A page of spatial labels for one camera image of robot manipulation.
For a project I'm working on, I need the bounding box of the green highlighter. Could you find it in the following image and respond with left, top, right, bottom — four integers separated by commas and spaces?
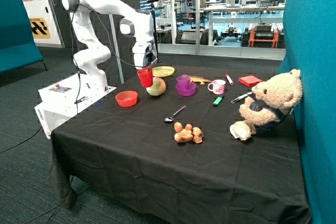
213, 94, 224, 106

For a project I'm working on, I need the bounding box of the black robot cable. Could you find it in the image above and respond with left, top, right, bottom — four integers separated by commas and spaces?
69, 3, 140, 114

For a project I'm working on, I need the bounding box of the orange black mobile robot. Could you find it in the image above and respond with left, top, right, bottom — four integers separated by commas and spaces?
247, 23, 286, 49

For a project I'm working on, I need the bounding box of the yellow-green plastic plate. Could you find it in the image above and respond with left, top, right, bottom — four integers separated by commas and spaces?
152, 66, 175, 78

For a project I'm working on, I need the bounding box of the metal knife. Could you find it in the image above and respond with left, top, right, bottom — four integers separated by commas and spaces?
231, 92, 253, 104

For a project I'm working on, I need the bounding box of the purple plastic bowl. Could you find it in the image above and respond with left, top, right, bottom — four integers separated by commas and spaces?
176, 82, 197, 97

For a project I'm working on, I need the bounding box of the pink white mug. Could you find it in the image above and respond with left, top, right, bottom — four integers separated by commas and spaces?
207, 80, 226, 95

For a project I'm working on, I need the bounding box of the toy cabbage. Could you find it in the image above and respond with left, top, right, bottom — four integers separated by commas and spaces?
146, 77, 166, 96

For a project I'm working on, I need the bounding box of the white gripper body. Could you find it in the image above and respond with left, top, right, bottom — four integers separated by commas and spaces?
133, 42, 158, 69

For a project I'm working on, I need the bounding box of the black tablecloth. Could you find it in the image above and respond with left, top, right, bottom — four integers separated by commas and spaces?
48, 66, 312, 223

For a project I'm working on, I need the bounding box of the metal spoon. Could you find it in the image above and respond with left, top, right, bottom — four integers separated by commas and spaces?
164, 105, 186, 123

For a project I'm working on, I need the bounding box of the purple plastic cup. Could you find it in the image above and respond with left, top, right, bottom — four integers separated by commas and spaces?
176, 74, 190, 90

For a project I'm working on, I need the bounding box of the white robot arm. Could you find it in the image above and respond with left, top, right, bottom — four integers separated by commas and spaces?
62, 0, 158, 92

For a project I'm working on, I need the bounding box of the black microphone stand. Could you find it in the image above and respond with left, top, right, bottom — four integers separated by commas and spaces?
146, 0, 159, 54

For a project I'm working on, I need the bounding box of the yellow black sign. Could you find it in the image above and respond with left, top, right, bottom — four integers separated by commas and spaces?
29, 17, 50, 39

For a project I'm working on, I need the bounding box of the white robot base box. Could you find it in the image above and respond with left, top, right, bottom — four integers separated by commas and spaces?
35, 73, 115, 139

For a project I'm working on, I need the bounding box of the red plastic cup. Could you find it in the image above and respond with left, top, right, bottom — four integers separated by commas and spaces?
137, 67, 153, 88

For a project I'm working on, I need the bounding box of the red box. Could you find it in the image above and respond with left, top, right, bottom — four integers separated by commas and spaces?
238, 75, 262, 87

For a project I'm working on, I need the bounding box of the black pen on base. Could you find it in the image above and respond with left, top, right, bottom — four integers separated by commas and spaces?
74, 97, 89, 104

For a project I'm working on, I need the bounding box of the red whiteboard marker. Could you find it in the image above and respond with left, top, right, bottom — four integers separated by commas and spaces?
225, 74, 234, 86

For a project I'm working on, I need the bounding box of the red plastic bowl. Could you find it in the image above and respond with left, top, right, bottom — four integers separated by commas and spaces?
115, 90, 138, 108

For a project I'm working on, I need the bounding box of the teal partition panel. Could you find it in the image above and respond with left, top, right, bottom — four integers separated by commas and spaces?
279, 0, 335, 223

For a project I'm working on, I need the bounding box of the small brown plush toy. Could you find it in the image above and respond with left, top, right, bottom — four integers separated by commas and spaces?
174, 122, 204, 144

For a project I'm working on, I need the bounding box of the large beige teddy bear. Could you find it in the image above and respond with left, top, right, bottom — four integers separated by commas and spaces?
230, 69, 303, 141

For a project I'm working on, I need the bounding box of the toy lizard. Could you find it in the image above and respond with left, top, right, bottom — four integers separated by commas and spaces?
189, 76, 213, 85

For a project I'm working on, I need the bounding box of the teal sofa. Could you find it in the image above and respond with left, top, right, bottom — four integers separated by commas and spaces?
1, 0, 44, 72

